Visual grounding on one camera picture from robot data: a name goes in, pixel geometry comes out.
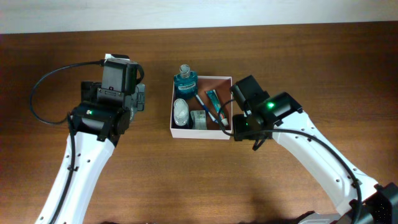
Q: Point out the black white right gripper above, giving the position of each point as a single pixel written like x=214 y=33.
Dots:
x=237 y=124

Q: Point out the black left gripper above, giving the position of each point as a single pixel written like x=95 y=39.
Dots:
x=139 y=98

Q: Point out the green toothpaste tube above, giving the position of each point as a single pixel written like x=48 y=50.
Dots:
x=215 y=101

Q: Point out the blue white toothbrush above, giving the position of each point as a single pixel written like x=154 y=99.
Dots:
x=199 y=100

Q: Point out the green white soap packet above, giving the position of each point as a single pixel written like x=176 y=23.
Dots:
x=199 y=119

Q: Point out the teal mouthwash bottle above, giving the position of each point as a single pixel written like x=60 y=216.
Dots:
x=186 y=83

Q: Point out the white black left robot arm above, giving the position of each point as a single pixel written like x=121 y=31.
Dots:
x=106 y=110

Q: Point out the white square cardboard box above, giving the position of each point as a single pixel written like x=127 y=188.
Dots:
x=205 y=83

